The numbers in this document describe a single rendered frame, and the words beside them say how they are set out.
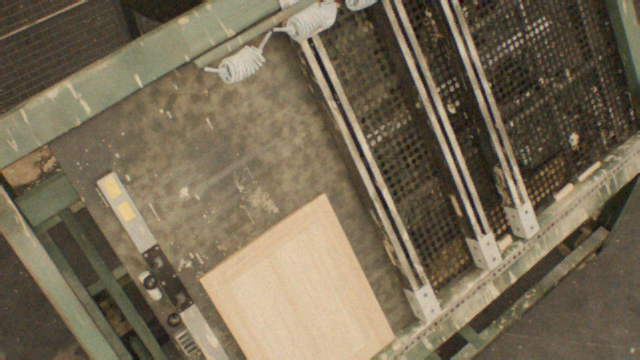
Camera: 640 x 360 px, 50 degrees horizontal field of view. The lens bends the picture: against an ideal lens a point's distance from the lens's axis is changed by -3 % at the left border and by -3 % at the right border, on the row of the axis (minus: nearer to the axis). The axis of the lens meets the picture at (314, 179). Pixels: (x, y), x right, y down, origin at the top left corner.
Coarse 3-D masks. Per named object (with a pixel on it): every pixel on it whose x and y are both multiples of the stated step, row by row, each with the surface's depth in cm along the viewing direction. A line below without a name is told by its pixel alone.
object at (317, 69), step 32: (288, 0) 181; (320, 0) 171; (320, 64) 195; (320, 96) 197; (352, 128) 201; (352, 160) 203; (384, 192) 209; (384, 224) 211; (416, 256) 218; (416, 288) 220
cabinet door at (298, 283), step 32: (320, 192) 206; (288, 224) 201; (320, 224) 206; (256, 256) 198; (288, 256) 203; (320, 256) 208; (352, 256) 213; (224, 288) 194; (256, 288) 200; (288, 288) 205; (320, 288) 210; (352, 288) 215; (224, 320) 196; (256, 320) 201; (288, 320) 206; (320, 320) 212; (352, 320) 217; (384, 320) 223; (256, 352) 202; (288, 352) 208; (320, 352) 213; (352, 352) 219
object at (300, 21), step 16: (304, 0) 166; (352, 0) 180; (368, 0) 181; (272, 16) 164; (288, 16) 165; (304, 16) 172; (320, 16) 173; (256, 32) 162; (288, 32) 174; (304, 32) 173; (224, 48) 159; (256, 48) 169; (224, 64) 170; (240, 64) 167; (256, 64) 169; (224, 80) 169
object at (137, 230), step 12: (96, 180) 172; (132, 204) 176; (120, 216) 175; (132, 228) 177; (144, 228) 179; (132, 240) 178; (144, 240) 179; (168, 300) 188; (192, 312) 189; (192, 324) 189; (204, 324) 191; (204, 336) 191; (204, 348) 192; (216, 348) 194
